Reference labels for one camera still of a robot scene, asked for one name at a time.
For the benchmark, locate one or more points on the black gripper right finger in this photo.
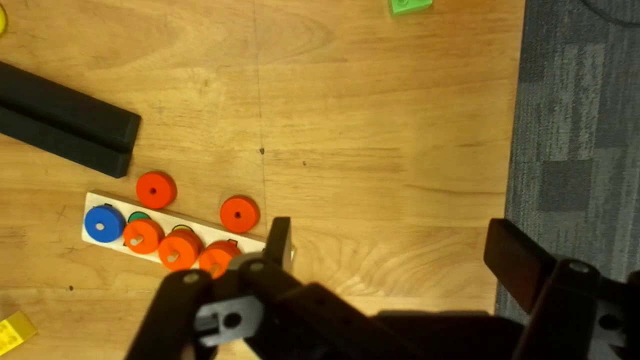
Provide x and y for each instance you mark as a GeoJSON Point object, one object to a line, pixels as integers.
{"type": "Point", "coordinates": [517, 267]}

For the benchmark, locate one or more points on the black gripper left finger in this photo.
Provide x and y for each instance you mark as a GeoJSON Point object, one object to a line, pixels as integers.
{"type": "Point", "coordinates": [280, 240]}

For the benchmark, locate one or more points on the black rectangular bar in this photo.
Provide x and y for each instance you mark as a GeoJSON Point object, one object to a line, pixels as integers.
{"type": "Point", "coordinates": [67, 122]}

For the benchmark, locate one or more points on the green toy brick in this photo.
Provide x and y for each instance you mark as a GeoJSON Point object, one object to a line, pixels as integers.
{"type": "Point", "coordinates": [411, 4]}

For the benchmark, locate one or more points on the yellow toy brick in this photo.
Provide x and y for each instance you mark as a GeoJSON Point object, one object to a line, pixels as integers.
{"type": "Point", "coordinates": [15, 333]}

